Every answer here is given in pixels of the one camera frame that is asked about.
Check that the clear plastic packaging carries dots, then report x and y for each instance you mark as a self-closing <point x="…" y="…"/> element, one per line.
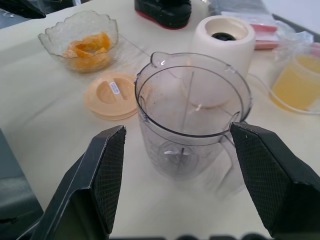
<point x="237" y="10"/>

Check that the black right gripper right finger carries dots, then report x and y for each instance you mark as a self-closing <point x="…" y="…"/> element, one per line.
<point x="280" y="180"/>

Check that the container of orange juice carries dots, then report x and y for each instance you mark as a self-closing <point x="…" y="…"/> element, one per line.
<point x="295" y="85"/>

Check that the cream blender motor base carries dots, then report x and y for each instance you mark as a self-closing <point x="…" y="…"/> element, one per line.
<point x="225" y="50"/>

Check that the black object with red rim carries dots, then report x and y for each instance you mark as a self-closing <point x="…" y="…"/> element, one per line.
<point x="170" y="15"/>

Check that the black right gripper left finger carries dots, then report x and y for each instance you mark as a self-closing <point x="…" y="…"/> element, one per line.
<point x="75" y="195"/>

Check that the cream round blender lid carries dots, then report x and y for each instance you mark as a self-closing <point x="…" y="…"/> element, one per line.
<point x="100" y="105"/>

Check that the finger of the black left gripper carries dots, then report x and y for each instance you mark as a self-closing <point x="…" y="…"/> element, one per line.
<point x="17" y="7"/>

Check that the clear plastic bag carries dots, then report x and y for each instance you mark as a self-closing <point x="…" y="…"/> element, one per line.
<point x="292" y="37"/>

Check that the pink flat box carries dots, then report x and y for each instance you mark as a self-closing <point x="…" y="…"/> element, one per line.
<point x="265" y="42"/>

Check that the clear glass scalloped bowl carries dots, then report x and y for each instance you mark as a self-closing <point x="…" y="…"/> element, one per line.
<point x="55" y="32"/>

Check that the clear plastic blender jug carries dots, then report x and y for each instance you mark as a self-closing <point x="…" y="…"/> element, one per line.
<point x="155" y="140"/>

